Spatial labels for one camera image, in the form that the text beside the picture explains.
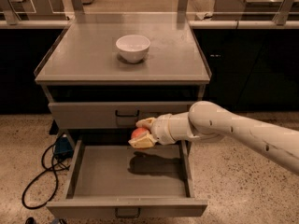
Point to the far left metal post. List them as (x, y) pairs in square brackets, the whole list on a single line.
[(10, 15)]

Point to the black middle drawer handle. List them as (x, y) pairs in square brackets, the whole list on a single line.
[(127, 212)]

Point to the open grey middle drawer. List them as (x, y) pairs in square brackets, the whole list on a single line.
[(102, 178)]

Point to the right grey metal post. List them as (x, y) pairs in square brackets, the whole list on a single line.
[(181, 10)]

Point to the grey metal drawer cabinet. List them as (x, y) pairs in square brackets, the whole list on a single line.
[(86, 67)]

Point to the blue power adapter box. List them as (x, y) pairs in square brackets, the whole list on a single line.
[(62, 147)]

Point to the black top drawer handle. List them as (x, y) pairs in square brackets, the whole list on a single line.
[(126, 114)]

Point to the white horizontal rail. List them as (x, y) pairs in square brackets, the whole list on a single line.
[(252, 25)]

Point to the grey background table left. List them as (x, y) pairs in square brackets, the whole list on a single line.
[(39, 10)]

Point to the steel background table right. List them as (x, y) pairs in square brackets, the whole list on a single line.
[(237, 10)]

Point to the red apple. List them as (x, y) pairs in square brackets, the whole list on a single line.
[(139, 131)]

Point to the white ceramic bowl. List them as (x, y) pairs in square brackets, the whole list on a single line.
[(133, 48)]

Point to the left grey metal post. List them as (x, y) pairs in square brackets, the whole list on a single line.
[(77, 0)]

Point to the black drawer handle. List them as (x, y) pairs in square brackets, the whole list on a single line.
[(126, 114), (127, 212)]

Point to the closed grey top drawer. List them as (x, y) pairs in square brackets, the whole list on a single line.
[(101, 115)]

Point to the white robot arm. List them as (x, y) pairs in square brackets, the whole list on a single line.
[(208, 122)]

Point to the far right metal post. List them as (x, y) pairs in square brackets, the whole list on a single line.
[(283, 12)]

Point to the grey metal post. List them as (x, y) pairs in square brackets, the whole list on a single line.
[(181, 10), (77, 0)]

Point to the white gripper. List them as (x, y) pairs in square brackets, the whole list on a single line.
[(161, 128)]

